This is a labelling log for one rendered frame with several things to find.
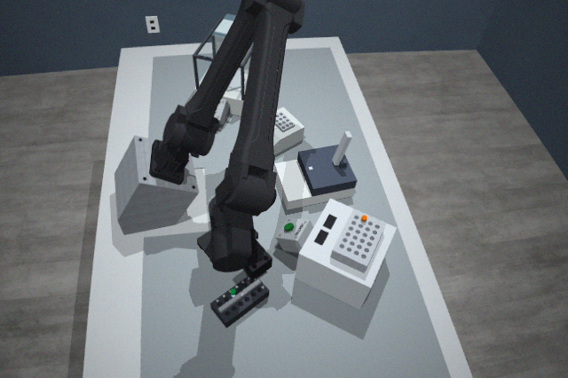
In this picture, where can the white block with round holes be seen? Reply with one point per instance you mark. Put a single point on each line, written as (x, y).
(287, 132)

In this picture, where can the grey bench mat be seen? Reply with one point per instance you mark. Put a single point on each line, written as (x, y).
(297, 331)

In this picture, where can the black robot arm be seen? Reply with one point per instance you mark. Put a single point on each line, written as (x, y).
(192, 129)

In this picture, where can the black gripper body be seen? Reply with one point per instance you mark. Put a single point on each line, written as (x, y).
(204, 242)

